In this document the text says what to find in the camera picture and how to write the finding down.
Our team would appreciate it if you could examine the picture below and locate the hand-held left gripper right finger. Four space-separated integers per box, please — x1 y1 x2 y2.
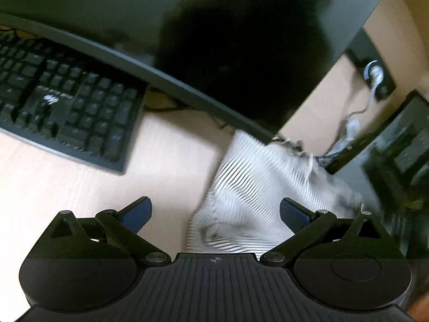
260 197 393 266

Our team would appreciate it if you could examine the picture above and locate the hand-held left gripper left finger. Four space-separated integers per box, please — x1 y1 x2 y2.
43 196 172 265

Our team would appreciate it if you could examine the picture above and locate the striped white cloth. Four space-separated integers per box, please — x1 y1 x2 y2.
185 130 366 254

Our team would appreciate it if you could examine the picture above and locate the dark box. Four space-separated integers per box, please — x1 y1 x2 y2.
330 90 429 259

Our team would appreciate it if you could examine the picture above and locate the black keyboard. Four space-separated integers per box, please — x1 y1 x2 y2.
0 31 149 175

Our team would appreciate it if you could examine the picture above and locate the black computer monitor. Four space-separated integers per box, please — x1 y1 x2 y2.
0 0 393 145

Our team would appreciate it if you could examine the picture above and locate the white cable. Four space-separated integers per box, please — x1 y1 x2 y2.
322 60 384 162

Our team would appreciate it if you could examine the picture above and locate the black wall socket panel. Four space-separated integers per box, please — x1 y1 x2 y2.
346 28 397 102

